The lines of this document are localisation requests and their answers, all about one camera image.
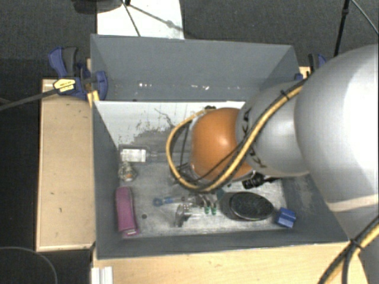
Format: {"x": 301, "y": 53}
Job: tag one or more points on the blue block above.
{"x": 285, "y": 217}

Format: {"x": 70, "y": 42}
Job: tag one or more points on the black oval disc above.
{"x": 250, "y": 206}

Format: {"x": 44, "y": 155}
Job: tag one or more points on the grey metal bin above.
{"x": 177, "y": 69}

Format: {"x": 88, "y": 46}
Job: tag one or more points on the purple flat case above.
{"x": 126, "y": 210}

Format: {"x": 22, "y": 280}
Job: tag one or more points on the pale wood board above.
{"x": 65, "y": 170}

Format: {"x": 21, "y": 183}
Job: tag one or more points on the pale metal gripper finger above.
{"x": 183, "y": 212}
{"x": 186, "y": 199}

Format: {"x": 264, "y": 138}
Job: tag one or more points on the small blue tool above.
{"x": 162, "y": 201}

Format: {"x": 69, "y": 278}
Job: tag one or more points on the black cylinder on white bracket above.
{"x": 253, "y": 181}

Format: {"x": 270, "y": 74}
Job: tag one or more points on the small clear glass jar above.
{"x": 128, "y": 172}

